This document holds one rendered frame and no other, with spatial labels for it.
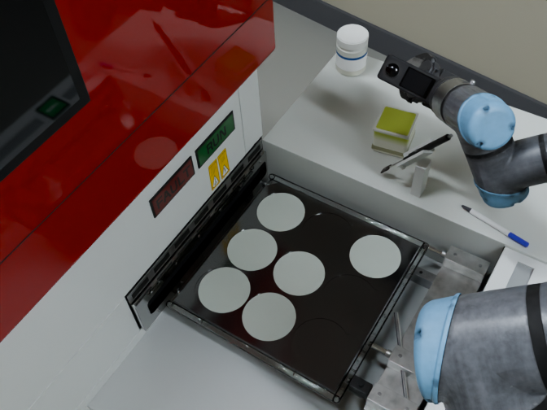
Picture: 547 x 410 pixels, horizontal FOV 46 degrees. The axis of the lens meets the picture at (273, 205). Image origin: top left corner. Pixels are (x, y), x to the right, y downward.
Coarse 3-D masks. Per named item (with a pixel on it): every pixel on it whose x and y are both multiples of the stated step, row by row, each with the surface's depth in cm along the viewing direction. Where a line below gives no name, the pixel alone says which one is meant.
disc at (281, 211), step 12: (264, 204) 136; (276, 204) 136; (288, 204) 136; (300, 204) 135; (264, 216) 134; (276, 216) 134; (288, 216) 134; (300, 216) 133; (276, 228) 132; (288, 228) 132
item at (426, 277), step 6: (420, 270) 130; (426, 270) 130; (402, 276) 133; (414, 276) 130; (420, 276) 129; (426, 276) 129; (432, 276) 129; (420, 282) 131; (426, 282) 130; (432, 282) 128
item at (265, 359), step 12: (168, 300) 123; (180, 312) 121; (204, 324) 119; (228, 336) 118; (240, 348) 116; (252, 348) 116; (264, 360) 115; (276, 360) 114; (288, 372) 113; (312, 384) 111; (324, 396) 110
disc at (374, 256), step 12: (360, 240) 129; (372, 240) 129; (384, 240) 129; (360, 252) 128; (372, 252) 127; (384, 252) 127; (396, 252) 127; (360, 264) 126; (372, 264) 126; (384, 264) 126; (396, 264) 125; (372, 276) 124; (384, 276) 124
